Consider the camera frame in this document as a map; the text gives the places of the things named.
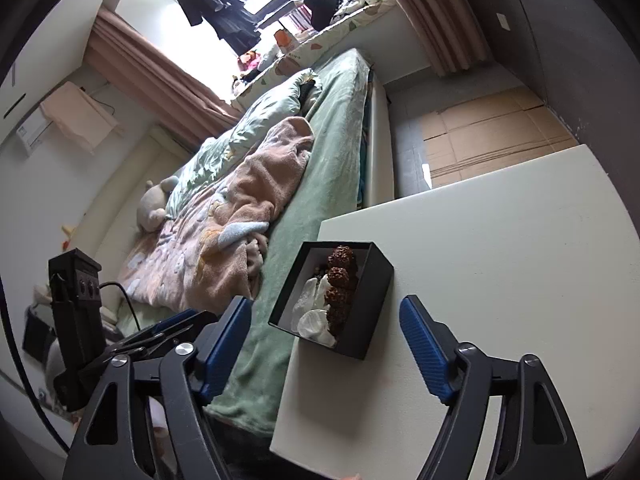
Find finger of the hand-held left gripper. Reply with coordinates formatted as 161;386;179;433
145;308;201;336
107;311;219;359

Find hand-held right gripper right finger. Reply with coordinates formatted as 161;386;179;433
399;294;588;480

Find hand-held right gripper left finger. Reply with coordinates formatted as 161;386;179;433
62;296;253;480

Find black jewelry box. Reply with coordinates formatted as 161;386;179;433
267;241;396;361

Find brown rudraksha bead bracelet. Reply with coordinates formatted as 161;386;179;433
320;244;361;339

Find beige plush toy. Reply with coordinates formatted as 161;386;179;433
137;180;169;234

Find cream bed headboard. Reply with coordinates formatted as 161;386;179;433
65;125;202;311

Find pink fleece blanket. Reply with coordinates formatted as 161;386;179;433
117;116;316;312

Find light green floral quilt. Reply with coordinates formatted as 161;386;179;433
162;70;324;219

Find white air conditioner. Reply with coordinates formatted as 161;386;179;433
15;110;57;149

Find pink cloth cover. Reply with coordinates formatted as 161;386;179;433
39;82;124;154

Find green bed sheet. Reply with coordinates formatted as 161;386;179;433
207;47;374;437

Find flattened cardboard sheets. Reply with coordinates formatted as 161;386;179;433
422;85;579;189

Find pink-brown curtain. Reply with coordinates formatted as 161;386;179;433
82;7;242;144
365;0;494;76

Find printed window seat cushion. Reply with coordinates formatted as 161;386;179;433
232;0;399;107

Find dark cloth pile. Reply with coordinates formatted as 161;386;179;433
302;0;347;29

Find black cable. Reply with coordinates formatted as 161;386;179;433
99;282;144;334

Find white bed frame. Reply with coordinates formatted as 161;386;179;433
360;66;399;209

